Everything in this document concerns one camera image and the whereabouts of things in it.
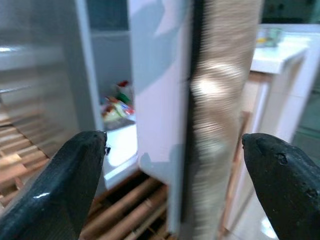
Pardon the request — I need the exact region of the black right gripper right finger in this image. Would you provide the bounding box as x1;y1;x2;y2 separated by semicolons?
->
241;132;320;240

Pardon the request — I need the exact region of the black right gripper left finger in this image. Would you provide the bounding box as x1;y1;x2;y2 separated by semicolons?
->
0;131;108;240

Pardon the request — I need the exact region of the beige ribbed door strap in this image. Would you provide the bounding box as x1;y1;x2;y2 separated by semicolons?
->
189;0;263;240

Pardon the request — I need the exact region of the white fridge door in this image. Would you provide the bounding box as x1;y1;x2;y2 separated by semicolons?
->
126;0;206;237

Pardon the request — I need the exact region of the grey small fridge body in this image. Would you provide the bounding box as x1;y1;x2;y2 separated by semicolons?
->
0;0;138;191

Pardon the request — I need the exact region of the cream counter cabinet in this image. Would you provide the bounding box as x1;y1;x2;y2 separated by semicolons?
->
217;49;320;240

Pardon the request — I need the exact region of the wooden slat pallet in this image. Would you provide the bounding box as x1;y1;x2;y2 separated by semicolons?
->
0;104;173;240

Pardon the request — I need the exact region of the dark green glass door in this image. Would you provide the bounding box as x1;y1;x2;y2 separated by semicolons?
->
294;69;320;156

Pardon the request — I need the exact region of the colourful snack packet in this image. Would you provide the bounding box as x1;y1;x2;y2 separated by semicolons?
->
101;96;136;124

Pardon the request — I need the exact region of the red green white packet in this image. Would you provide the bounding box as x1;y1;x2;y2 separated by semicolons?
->
115;80;133;102

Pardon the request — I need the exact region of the white countertop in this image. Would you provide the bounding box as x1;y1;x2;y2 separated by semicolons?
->
249;23;320;76

